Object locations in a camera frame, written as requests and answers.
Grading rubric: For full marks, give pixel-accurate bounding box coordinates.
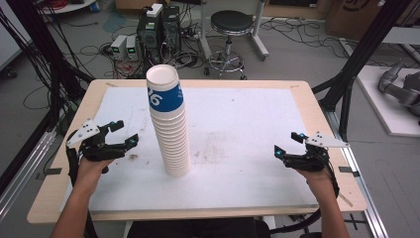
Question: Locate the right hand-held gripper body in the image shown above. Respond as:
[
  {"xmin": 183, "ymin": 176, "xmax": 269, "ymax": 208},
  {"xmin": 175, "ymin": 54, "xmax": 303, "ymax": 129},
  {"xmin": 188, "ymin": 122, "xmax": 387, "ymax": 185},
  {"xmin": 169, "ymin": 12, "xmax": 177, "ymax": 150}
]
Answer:
[{"xmin": 283, "ymin": 130, "xmax": 350, "ymax": 173}]

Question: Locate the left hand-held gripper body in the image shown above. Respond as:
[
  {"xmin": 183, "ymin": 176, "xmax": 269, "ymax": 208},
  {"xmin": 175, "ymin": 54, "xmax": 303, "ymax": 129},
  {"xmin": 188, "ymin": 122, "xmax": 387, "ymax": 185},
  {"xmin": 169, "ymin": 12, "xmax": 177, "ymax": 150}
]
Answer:
[{"xmin": 65, "ymin": 119, "xmax": 129, "ymax": 163}]

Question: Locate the stack of white paper cups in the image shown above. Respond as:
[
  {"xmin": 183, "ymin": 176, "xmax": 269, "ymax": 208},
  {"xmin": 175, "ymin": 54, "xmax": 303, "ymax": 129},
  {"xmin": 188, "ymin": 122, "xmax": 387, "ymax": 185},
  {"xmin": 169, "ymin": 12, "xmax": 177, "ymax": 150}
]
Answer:
[{"xmin": 146, "ymin": 63, "xmax": 192, "ymax": 179}]

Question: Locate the person's right hand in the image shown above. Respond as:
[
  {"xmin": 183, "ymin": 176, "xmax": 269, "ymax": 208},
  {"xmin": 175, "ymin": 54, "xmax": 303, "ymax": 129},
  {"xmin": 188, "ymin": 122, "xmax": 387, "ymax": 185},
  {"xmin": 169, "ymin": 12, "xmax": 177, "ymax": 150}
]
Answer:
[{"xmin": 294, "ymin": 168, "xmax": 336, "ymax": 190}]

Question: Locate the person's left hand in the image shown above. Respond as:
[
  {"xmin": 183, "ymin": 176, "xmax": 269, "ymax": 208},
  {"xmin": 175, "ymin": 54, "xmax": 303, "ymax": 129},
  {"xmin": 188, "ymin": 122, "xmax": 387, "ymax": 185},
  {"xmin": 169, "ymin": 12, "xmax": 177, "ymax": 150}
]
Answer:
[{"xmin": 75, "ymin": 158, "xmax": 114, "ymax": 191}]

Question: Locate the white foam mat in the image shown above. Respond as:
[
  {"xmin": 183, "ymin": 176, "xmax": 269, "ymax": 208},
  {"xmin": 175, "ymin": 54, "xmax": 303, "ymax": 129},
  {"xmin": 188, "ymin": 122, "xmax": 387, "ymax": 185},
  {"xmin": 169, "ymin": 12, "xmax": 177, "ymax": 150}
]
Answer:
[{"xmin": 58, "ymin": 86, "xmax": 320, "ymax": 213}]

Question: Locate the white power supply unit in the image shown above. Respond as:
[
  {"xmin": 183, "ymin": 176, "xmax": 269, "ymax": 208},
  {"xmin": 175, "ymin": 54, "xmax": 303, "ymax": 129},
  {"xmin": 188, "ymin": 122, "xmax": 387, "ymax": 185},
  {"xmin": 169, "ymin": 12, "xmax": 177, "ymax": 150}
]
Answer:
[
  {"xmin": 110, "ymin": 34, "xmax": 129, "ymax": 61},
  {"xmin": 125, "ymin": 35, "xmax": 139, "ymax": 61}
]

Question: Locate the white base board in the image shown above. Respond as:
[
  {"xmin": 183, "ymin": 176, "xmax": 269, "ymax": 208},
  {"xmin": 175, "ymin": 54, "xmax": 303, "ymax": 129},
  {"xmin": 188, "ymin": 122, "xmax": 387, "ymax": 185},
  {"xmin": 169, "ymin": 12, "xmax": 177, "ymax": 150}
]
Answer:
[{"xmin": 356, "ymin": 64, "xmax": 420, "ymax": 138}]

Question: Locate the black computer tower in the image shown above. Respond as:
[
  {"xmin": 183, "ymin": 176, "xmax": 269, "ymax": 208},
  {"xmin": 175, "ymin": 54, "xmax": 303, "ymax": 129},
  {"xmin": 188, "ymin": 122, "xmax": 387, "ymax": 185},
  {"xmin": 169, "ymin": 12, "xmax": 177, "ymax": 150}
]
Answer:
[{"xmin": 136, "ymin": 4, "xmax": 181, "ymax": 66}]

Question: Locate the person's dark clothing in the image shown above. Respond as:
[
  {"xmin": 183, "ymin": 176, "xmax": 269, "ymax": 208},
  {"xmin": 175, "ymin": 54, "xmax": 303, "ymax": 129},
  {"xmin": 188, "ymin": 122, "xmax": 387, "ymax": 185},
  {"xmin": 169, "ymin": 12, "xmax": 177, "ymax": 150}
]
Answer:
[{"xmin": 126, "ymin": 216, "xmax": 271, "ymax": 238}]

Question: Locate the white box with black plug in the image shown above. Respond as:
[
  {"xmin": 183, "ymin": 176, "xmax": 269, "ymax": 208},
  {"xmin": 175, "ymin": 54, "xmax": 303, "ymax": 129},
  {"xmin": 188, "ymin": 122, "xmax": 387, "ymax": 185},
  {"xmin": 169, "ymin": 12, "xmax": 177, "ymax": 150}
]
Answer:
[{"xmin": 146, "ymin": 3, "xmax": 164, "ymax": 19}]

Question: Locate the white round table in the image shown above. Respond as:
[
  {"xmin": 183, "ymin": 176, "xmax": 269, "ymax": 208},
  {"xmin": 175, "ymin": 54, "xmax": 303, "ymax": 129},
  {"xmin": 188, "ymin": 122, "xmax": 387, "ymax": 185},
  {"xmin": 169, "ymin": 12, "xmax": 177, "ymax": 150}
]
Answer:
[{"xmin": 39, "ymin": 0, "xmax": 99, "ymax": 15}]

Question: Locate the black round stool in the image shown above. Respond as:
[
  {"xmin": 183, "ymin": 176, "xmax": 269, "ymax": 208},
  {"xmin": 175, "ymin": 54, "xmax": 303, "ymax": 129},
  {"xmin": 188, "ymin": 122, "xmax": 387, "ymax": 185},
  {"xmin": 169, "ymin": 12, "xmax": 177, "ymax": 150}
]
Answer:
[{"xmin": 203, "ymin": 9, "xmax": 256, "ymax": 80}]

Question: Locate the brown cardboard box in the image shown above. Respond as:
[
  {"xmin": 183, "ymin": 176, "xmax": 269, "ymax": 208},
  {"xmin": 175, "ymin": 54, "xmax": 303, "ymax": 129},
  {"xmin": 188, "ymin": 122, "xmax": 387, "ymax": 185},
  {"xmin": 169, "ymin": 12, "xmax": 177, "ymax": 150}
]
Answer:
[{"xmin": 324, "ymin": 0, "xmax": 414, "ymax": 33}]

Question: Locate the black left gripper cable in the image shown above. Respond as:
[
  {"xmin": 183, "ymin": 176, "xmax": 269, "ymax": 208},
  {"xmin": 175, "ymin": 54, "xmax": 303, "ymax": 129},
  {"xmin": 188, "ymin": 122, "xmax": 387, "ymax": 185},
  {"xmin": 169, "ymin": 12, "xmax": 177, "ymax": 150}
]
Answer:
[{"xmin": 64, "ymin": 130, "xmax": 82, "ymax": 187}]

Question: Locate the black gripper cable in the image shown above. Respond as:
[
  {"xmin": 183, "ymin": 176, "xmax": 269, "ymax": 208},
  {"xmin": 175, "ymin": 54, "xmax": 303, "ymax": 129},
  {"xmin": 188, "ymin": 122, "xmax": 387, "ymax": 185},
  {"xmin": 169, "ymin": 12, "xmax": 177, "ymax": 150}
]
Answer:
[
  {"xmin": 268, "ymin": 155, "xmax": 341, "ymax": 235},
  {"xmin": 64, "ymin": 130, "xmax": 82, "ymax": 187}
]

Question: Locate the aluminium rail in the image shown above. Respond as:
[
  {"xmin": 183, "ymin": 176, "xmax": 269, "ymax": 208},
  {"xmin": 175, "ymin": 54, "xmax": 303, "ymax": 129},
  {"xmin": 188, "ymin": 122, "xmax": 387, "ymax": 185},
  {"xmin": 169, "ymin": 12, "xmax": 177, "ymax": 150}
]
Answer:
[
  {"xmin": 0, "ymin": 129, "xmax": 57, "ymax": 221},
  {"xmin": 324, "ymin": 108, "xmax": 391, "ymax": 238}
]

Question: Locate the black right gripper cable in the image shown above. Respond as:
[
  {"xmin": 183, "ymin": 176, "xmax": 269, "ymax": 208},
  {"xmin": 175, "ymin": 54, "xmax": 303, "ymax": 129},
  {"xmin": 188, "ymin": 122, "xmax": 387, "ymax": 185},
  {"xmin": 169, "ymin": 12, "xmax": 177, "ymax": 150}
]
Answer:
[{"xmin": 268, "ymin": 155, "xmax": 341, "ymax": 235}]

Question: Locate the black frame post with cables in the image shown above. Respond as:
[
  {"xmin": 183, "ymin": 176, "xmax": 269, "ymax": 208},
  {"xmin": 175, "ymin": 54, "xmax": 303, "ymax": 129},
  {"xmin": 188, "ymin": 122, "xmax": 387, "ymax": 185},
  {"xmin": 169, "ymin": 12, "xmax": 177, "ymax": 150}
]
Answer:
[{"xmin": 0, "ymin": 0, "xmax": 95, "ymax": 133}]

